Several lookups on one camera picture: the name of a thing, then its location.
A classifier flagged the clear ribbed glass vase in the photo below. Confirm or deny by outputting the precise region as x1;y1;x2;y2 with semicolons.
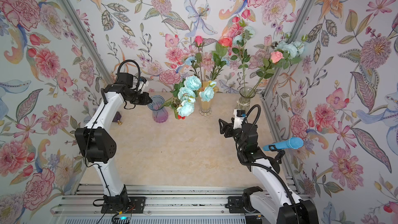
236;87;256;112

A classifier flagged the pink and blue rose bouquet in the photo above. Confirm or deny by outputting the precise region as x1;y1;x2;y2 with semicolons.
225;17;309;96

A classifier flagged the left aluminium corner post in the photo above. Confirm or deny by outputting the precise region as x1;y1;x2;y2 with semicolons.
59;0;113;84

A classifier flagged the right aluminium corner post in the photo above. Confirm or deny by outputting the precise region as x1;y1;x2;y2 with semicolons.
261;0;315;101

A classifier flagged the red rose stem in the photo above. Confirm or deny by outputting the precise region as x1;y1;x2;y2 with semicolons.
174;112;186;120

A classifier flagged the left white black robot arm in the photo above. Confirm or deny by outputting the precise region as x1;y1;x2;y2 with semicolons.
75;60;152;214

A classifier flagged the aluminium corner post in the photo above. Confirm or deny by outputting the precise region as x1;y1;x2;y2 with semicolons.
59;0;113;84
261;0;315;101

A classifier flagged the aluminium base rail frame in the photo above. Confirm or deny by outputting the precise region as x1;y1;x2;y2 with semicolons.
50;184;271;224

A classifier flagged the light blue rose stem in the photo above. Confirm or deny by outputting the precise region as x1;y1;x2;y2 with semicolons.
164;75;202;117

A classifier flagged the blue purple glass vase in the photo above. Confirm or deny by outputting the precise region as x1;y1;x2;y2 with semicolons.
147;95;169;123

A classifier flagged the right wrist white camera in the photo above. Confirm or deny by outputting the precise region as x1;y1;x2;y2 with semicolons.
233;109;246;130

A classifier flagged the purple perfume bottle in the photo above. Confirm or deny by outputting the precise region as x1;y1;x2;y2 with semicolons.
112;112;122;125

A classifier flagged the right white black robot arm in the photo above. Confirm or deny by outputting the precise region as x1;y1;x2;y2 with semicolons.
218;104;319;224

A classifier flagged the pink rose blue carnation bouquet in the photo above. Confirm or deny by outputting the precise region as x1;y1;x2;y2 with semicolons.
184;36;233;91

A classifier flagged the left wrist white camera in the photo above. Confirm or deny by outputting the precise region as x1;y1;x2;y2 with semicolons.
136;77;149;92

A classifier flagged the wrist white camera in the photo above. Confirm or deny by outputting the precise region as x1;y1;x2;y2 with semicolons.
136;77;149;92
233;109;246;130

